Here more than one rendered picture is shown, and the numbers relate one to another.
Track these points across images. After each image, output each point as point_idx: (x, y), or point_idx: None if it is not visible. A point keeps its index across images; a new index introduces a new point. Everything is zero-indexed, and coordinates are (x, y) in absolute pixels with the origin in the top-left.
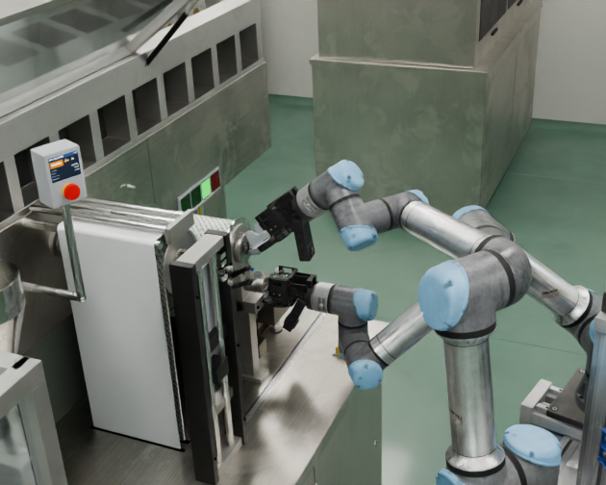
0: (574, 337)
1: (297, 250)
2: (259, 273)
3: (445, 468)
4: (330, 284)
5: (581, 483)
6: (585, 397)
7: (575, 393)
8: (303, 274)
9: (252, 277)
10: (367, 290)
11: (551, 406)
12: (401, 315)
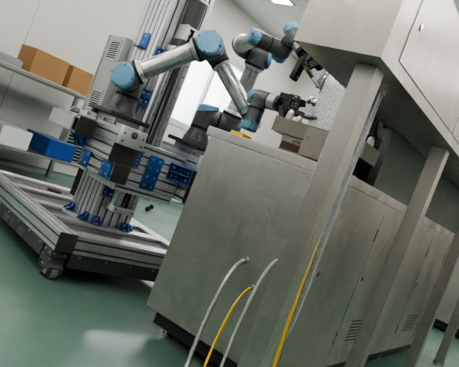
0: (134, 87)
1: (299, 76)
2: (309, 105)
3: (240, 121)
4: (273, 93)
5: (163, 132)
6: (136, 111)
7: (134, 113)
8: (287, 94)
9: (316, 100)
10: (256, 89)
11: (146, 123)
12: (244, 90)
